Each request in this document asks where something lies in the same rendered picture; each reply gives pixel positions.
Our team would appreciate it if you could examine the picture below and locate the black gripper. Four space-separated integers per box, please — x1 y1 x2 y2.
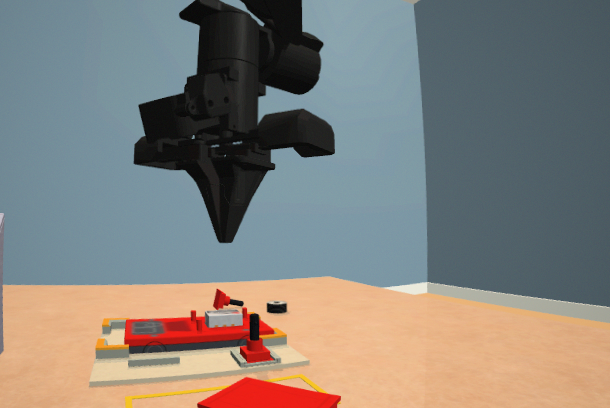
134 58 335 243

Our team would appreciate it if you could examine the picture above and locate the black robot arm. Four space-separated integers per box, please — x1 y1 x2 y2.
138 0 323 144

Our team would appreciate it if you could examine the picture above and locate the yellow rectangular outline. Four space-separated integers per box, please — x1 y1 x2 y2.
125 374 328 408

